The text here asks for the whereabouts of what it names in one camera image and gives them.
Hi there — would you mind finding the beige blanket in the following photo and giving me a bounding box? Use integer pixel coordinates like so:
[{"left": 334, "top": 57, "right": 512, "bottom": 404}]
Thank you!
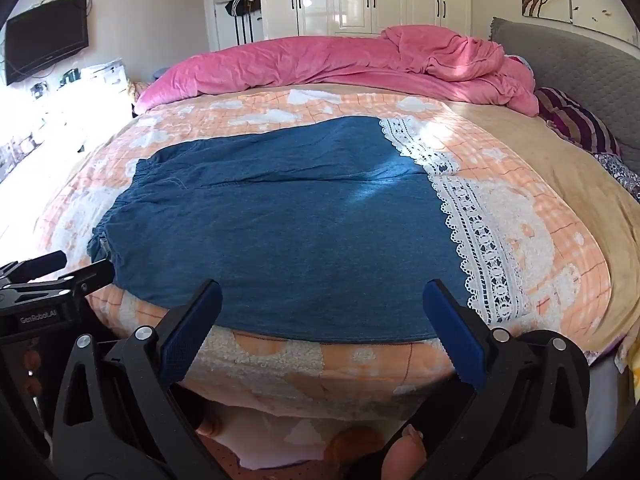
[{"left": 450, "top": 100, "right": 640, "bottom": 366}]

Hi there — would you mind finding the black wall television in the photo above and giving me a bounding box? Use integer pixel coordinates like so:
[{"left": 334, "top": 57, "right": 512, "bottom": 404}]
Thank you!
[{"left": 4, "top": 0, "right": 90, "bottom": 86}]

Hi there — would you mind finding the purple striped pillow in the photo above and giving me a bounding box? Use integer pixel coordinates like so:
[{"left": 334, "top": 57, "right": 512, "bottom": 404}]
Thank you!
[{"left": 535, "top": 87, "right": 623, "bottom": 158}]

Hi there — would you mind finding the pink duvet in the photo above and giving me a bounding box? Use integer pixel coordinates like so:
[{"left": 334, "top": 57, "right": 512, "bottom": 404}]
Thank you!
[{"left": 134, "top": 25, "right": 540, "bottom": 116}]

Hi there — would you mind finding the floral patterned pillow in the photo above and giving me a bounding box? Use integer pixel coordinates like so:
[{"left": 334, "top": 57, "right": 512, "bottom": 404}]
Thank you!
[{"left": 595, "top": 152, "right": 640, "bottom": 201}]

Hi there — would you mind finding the person's left hand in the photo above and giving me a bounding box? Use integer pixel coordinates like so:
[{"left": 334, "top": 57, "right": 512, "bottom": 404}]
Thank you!
[{"left": 22, "top": 349, "right": 43, "bottom": 397}]

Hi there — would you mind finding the white cloth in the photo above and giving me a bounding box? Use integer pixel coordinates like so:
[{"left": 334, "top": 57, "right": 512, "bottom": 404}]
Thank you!
[{"left": 200, "top": 402, "right": 416, "bottom": 467}]

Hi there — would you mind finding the orange checked quilt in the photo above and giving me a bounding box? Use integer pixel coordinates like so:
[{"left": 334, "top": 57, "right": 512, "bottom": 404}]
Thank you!
[{"left": 37, "top": 82, "right": 608, "bottom": 421}]

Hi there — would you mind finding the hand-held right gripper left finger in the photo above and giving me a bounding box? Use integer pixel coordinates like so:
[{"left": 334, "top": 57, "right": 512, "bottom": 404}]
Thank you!
[{"left": 47, "top": 279, "right": 236, "bottom": 480}]

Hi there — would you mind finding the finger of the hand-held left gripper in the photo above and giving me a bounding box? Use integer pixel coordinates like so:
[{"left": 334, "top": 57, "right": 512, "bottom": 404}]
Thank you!
[
  {"left": 50, "top": 259, "right": 116, "bottom": 295},
  {"left": 0, "top": 251, "right": 68, "bottom": 281}
]

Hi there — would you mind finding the grey quilted headboard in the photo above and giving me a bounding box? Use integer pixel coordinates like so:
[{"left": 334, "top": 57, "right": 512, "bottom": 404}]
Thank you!
[{"left": 489, "top": 16, "right": 640, "bottom": 161}]

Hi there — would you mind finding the blue denim pants lace trim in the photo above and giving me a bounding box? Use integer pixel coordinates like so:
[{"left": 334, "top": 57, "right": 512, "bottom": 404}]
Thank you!
[{"left": 86, "top": 115, "right": 533, "bottom": 346}]

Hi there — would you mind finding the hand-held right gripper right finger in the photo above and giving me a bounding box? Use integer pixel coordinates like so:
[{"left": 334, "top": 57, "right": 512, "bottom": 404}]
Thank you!
[{"left": 400, "top": 279, "right": 593, "bottom": 480}]

